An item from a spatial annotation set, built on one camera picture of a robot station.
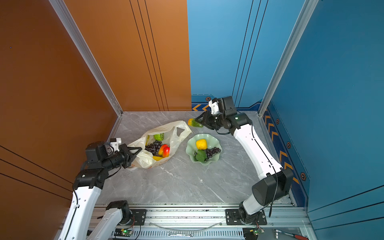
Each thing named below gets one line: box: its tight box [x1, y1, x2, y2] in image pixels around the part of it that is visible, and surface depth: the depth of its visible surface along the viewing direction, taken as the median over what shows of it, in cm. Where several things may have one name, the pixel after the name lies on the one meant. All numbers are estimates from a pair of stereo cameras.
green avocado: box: [187, 118, 204, 128], surface depth 74 cm
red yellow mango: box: [158, 144, 168, 156], surface depth 96 cm
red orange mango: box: [162, 145, 171, 158], surface depth 93 cm
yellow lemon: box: [196, 139, 208, 150], surface depth 96 cm
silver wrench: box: [167, 232, 195, 238], surface depth 71 cm
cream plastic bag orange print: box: [128, 120, 193, 171], surface depth 91 cm
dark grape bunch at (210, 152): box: [194, 147, 222, 161], surface depth 94 cm
